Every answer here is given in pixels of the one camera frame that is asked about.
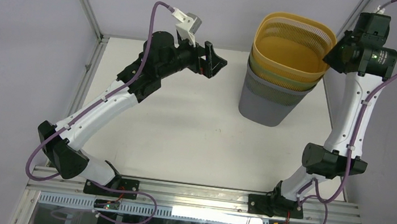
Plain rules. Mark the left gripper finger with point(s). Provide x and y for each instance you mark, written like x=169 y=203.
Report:
x=208 y=71
x=210 y=59

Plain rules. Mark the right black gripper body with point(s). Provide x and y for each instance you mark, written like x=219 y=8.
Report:
x=335 y=55

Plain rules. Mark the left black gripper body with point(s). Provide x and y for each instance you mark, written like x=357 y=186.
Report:
x=187 y=57

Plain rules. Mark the yellow plastic basket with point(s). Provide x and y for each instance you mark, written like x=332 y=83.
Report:
x=293 y=46

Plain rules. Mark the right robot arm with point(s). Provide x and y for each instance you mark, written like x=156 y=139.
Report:
x=342 y=151

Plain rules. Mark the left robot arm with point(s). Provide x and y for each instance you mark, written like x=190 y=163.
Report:
x=163 y=55

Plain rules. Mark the grey plastic basket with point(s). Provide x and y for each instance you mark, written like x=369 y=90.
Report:
x=266 y=103

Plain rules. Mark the green plastic basket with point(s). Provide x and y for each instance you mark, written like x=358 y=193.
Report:
x=278 y=80

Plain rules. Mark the right aluminium corner post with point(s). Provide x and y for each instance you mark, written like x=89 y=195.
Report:
x=347 y=25

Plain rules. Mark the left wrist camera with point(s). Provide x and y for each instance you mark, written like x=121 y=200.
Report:
x=187 y=25

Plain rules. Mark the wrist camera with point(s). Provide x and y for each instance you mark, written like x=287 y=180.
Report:
x=187 y=25
x=379 y=10

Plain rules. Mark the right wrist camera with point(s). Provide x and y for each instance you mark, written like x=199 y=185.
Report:
x=379 y=10

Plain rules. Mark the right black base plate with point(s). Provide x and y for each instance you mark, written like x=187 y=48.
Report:
x=273 y=203

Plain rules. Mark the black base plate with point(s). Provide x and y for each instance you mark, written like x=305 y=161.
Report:
x=107 y=181
x=273 y=203

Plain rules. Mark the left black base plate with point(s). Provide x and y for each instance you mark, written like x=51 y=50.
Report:
x=107 y=181

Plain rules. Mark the aluminium front rail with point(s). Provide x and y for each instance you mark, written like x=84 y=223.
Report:
x=168 y=193

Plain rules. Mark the white slotted cable duct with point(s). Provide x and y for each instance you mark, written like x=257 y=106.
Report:
x=180 y=213

